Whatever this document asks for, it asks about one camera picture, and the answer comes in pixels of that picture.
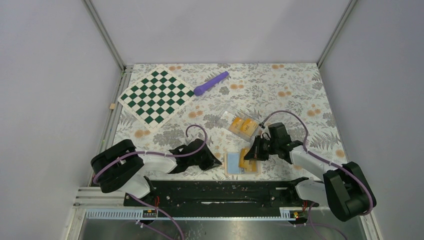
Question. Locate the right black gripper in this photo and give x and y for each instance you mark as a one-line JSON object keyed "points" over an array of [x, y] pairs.
{"points": [[255, 152]]}

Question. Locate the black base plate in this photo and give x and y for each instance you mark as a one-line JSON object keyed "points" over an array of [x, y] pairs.
{"points": [[221, 196]]}

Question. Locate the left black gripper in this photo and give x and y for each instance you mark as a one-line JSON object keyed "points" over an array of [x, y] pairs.
{"points": [[211, 161]]}

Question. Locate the green white chessboard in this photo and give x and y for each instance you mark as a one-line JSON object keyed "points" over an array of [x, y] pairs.
{"points": [[156, 97]]}

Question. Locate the white slotted cable duct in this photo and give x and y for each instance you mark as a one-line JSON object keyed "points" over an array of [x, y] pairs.
{"points": [[262, 214]]}

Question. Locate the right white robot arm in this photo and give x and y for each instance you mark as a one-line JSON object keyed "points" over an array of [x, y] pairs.
{"points": [[342, 188]]}

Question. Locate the floral tablecloth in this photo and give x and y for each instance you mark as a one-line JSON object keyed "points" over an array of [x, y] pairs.
{"points": [[290, 93]]}

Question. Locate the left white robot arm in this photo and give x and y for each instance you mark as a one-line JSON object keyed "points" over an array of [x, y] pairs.
{"points": [[123, 168]]}

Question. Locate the purple cylindrical handle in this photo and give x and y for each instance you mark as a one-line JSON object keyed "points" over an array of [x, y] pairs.
{"points": [[201, 89]]}

